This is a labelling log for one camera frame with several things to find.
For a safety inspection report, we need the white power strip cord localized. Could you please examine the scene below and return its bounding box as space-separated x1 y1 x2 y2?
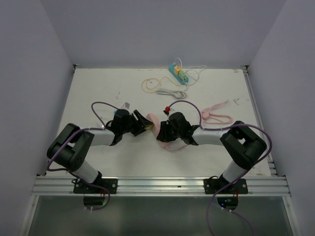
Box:
157 83 189 100

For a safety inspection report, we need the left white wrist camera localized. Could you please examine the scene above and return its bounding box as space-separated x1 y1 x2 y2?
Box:
122 102 130 110

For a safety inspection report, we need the yellow thin cable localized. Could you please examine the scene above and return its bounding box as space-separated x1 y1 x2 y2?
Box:
141 76 182 94

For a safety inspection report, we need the pink power strip cord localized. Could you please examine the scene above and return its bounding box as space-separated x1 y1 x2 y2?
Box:
162 99 233 152

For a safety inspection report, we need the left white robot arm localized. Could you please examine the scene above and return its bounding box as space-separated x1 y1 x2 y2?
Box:
46 109 154 193

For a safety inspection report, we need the yellow plug adapter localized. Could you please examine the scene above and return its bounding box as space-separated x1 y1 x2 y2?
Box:
144 125 153 130

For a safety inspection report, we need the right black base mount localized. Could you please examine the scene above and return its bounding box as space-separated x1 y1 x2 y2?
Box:
203 176 249 194

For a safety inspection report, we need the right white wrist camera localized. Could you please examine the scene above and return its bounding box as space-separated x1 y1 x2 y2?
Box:
163 106 174 116

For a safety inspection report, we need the white thin cable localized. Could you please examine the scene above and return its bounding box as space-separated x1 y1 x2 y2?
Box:
173 58 207 87

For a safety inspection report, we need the aluminium front rail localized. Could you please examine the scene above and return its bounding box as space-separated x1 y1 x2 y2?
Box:
31 176 290 197

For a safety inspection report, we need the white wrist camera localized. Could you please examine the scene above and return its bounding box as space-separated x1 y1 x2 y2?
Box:
122 102 130 110
163 106 174 116

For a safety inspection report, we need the yellow plug on teal strip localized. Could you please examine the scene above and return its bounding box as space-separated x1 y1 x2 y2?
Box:
174 66 182 75

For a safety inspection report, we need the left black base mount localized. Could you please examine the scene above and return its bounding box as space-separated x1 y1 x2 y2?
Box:
71 178 118 194

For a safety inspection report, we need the green plug on teal strip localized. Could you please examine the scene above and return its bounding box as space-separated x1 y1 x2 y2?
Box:
178 70 186 80

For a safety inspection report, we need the teal power strip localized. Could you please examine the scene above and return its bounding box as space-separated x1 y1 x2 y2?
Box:
168 64 189 85

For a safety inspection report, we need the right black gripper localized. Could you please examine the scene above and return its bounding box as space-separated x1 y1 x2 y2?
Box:
157 121 182 143

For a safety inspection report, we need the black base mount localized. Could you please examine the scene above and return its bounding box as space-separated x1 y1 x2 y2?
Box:
71 178 118 194
203 176 249 194

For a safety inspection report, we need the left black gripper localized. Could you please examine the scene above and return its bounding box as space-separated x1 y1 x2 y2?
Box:
121 109 153 136

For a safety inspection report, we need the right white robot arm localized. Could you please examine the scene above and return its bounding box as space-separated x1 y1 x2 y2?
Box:
157 112 267 193

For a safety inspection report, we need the pink power strip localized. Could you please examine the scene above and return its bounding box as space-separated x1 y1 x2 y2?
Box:
146 113 171 151

